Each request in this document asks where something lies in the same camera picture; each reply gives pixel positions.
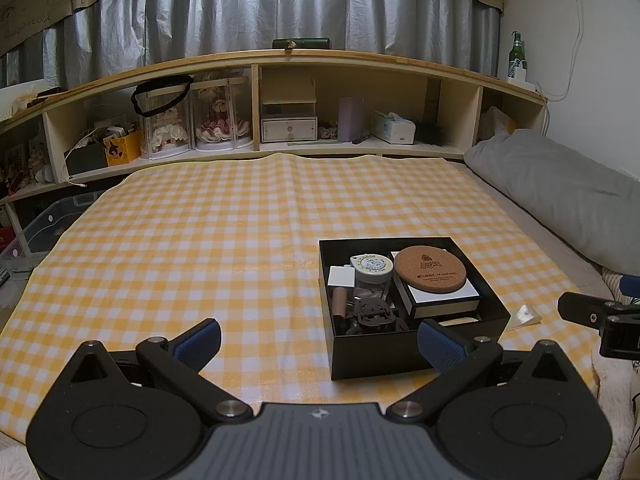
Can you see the grey pillow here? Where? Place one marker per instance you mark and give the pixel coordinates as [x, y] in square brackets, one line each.
[550, 195]

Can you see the clear storage bin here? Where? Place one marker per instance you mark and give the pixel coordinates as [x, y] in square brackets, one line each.
[45, 225]

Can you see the dark storage box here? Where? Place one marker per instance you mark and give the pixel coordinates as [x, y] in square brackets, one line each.
[85, 159]

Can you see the black fluffy ball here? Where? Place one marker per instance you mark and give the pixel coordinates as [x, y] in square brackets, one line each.
[430, 134]

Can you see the large black box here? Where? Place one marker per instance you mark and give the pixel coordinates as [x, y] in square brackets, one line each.
[370, 355]

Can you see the white charger block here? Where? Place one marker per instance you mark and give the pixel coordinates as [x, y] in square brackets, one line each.
[521, 72]

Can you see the group of small figurines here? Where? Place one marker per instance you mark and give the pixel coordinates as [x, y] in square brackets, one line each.
[25, 165]

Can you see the clear case with shells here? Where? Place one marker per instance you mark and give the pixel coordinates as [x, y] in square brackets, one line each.
[372, 291]

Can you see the long wooden shelf unit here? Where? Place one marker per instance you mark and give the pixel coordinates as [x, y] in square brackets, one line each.
[250, 60]

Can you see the round cork coaster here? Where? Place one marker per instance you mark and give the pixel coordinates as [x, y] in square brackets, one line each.
[430, 267]

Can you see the lilac cup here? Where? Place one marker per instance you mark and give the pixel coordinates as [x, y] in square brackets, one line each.
[351, 120]

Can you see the dark green case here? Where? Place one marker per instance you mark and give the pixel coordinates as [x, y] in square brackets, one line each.
[301, 43]

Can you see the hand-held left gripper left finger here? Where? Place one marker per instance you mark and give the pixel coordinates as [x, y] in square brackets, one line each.
[197, 346]

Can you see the clear plastic bag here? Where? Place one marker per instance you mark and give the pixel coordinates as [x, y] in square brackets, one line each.
[524, 317]

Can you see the small white drawer box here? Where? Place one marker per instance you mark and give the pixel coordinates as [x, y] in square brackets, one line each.
[289, 127]

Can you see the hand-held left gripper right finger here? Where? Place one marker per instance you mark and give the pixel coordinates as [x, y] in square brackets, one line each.
[441, 346]

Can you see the grey curtain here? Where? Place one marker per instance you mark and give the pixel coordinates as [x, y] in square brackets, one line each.
[250, 15]

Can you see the yellow checked cloth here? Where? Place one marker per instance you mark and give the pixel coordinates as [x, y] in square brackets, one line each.
[200, 220]

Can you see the green glass bottle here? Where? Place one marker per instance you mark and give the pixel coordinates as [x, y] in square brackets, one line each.
[515, 55]

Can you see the yellow printed box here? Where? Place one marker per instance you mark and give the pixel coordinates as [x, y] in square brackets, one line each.
[122, 149]

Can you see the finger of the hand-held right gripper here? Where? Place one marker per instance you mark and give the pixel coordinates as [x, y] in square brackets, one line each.
[585, 307]
[631, 285]

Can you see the white tissue box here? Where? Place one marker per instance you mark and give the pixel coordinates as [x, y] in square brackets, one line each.
[392, 129]

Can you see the doll in clear case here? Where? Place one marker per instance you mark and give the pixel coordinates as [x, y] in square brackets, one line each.
[220, 122]

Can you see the white lidded black gift box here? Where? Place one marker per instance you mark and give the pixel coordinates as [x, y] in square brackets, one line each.
[440, 302]

